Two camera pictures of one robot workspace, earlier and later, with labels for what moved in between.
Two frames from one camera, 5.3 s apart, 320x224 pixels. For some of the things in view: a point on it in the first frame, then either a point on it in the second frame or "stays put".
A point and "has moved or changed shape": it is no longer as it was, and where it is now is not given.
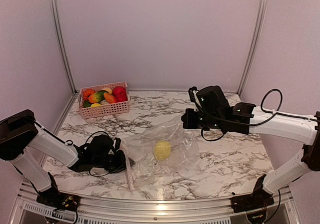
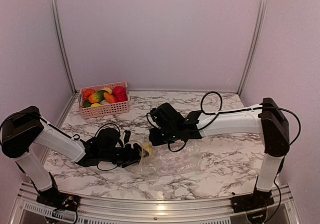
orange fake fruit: [87, 92] stays put
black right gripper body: [208, 122] -> [169, 136]
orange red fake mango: [110, 98] stays put
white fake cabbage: [104, 102] stays put
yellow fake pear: [95, 104] stays put
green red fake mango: [97, 97] stays put
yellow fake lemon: [162, 150] -> [148, 147]
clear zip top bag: [165, 151] has moved or changed shape
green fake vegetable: [86, 104] stays put
